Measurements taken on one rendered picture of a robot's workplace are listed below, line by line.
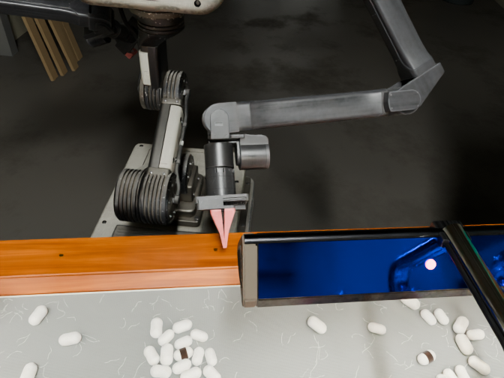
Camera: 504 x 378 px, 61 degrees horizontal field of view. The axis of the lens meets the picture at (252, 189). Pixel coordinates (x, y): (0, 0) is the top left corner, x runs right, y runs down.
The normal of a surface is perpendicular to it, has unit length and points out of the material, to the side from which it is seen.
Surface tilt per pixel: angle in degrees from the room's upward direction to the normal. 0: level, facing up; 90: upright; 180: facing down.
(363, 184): 0
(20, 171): 0
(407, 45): 58
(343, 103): 53
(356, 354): 0
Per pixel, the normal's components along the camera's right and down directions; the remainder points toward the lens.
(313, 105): 0.17, 0.07
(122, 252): 0.06, -0.75
